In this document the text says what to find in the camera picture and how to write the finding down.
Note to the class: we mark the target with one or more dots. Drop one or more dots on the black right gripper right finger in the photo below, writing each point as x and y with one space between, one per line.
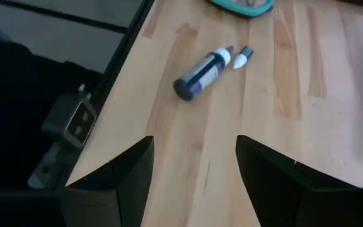
273 189

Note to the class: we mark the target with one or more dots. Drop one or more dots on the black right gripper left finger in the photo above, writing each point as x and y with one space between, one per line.
128 189

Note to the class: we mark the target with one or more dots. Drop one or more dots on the small dark teal dropper bottle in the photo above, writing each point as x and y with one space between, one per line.
243 58

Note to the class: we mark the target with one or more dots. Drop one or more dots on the purple food colouring bottle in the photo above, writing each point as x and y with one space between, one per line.
200 74

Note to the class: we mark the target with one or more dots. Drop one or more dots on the teal plastic bin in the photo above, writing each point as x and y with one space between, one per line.
247 12

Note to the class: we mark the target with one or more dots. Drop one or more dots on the grey camera bracket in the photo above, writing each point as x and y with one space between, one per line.
46 170

